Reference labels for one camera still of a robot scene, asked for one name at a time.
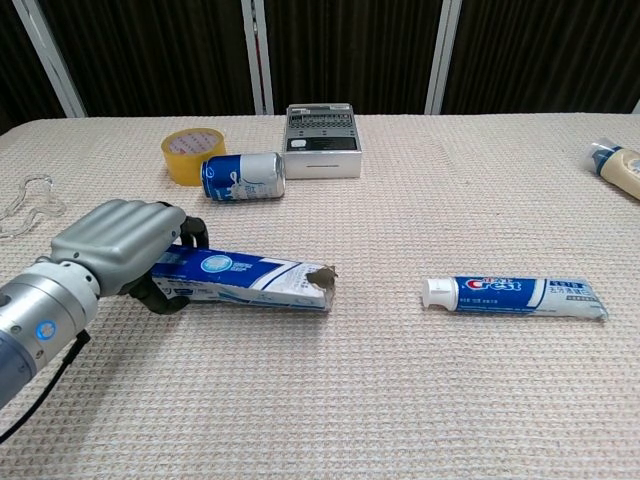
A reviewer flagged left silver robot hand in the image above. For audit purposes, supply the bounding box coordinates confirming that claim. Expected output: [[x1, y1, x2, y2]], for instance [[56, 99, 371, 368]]
[[49, 199, 211, 315]]

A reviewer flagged blue white toothpaste carton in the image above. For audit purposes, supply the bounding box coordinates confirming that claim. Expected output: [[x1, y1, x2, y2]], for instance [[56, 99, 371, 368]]
[[149, 243, 340, 314]]

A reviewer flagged blue white toothpaste tube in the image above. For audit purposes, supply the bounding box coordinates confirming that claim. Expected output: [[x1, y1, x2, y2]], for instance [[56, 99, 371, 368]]
[[421, 274, 610, 322]]

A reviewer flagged silver electronic device box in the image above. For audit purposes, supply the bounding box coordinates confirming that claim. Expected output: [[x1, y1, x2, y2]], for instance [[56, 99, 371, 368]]
[[283, 103, 362, 180]]

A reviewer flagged clear plastic bone-shaped piece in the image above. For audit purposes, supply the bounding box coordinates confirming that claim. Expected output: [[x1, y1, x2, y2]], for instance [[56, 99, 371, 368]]
[[0, 172, 66, 240]]

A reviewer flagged yellow packing tape roll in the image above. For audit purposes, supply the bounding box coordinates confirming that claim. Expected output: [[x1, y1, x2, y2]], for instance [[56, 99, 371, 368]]
[[160, 127, 227, 188]]

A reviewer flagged blue silver drink can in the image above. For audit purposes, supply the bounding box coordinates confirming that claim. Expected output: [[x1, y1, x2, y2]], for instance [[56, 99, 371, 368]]
[[200, 151, 287, 203]]

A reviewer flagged black pleated curtain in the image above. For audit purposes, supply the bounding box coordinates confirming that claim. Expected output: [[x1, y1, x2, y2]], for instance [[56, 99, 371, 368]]
[[0, 0, 640, 136]]

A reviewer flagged beige woven tablecloth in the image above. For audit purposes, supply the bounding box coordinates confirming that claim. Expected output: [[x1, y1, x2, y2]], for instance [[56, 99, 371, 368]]
[[0, 113, 640, 480]]

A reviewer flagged beige squeeze bottle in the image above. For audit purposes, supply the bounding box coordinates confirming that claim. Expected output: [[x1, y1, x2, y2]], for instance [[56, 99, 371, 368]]
[[583, 135, 640, 202]]

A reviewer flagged left black hand cable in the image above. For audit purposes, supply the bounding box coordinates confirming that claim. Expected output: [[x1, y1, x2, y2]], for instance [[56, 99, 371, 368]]
[[0, 329, 93, 446]]

